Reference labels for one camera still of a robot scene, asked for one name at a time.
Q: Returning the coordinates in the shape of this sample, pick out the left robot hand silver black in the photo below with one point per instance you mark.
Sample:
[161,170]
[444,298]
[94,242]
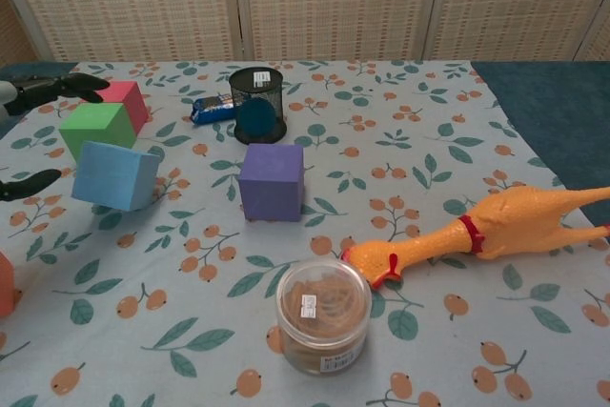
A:
[71,85]

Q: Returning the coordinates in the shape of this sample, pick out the floral tablecloth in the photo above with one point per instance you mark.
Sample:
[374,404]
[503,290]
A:
[381,159]

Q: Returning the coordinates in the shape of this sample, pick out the light blue foam cube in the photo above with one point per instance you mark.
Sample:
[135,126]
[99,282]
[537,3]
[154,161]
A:
[114,173]

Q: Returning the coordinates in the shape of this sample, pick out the brown woven screen panel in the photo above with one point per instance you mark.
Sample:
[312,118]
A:
[12,40]

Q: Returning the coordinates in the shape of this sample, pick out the beige woven screen panel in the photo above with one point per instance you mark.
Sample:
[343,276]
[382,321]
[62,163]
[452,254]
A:
[514,2]
[600,40]
[333,2]
[128,2]

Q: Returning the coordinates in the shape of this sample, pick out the green foam cube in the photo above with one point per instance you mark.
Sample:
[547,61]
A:
[95,123]

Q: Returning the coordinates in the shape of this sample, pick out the blue snack packet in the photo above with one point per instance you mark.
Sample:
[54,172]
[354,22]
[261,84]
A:
[212,109]

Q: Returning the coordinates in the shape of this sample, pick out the yellow rubber chicken toy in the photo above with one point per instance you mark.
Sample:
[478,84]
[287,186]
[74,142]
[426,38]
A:
[514,221]

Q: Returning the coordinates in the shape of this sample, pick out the black mesh pen holder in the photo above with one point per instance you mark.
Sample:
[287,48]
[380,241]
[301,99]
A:
[257,92]

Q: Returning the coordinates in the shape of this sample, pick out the red foam cube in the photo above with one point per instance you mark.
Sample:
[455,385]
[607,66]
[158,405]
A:
[128,92]

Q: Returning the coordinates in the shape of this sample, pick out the purple foam cube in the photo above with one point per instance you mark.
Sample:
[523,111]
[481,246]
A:
[271,188]

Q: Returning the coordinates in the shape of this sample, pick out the clear jar of rubber bands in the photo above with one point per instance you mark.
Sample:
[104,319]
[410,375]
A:
[324,316]

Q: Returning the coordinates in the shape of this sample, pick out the orange foam cube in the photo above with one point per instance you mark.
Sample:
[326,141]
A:
[6,283]

